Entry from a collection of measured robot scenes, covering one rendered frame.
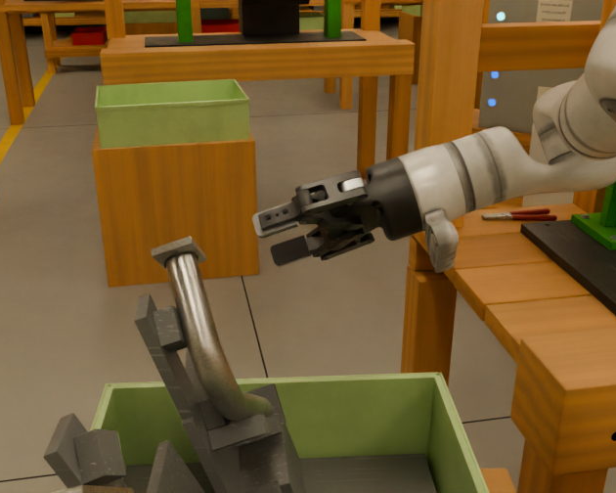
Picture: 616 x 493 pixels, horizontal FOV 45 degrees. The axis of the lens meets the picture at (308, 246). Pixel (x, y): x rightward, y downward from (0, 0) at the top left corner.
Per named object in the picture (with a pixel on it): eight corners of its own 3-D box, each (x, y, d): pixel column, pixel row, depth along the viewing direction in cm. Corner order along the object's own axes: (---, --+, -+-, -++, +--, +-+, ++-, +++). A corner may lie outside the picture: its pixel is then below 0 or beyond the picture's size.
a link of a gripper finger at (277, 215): (312, 201, 67) (259, 218, 67) (308, 188, 65) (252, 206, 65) (317, 214, 67) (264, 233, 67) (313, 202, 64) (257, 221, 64)
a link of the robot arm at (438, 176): (438, 249, 64) (506, 227, 64) (395, 140, 68) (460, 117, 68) (434, 278, 73) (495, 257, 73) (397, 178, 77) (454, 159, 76)
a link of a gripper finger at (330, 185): (359, 172, 66) (296, 194, 66) (358, 164, 65) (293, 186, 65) (369, 199, 65) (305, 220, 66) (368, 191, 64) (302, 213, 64)
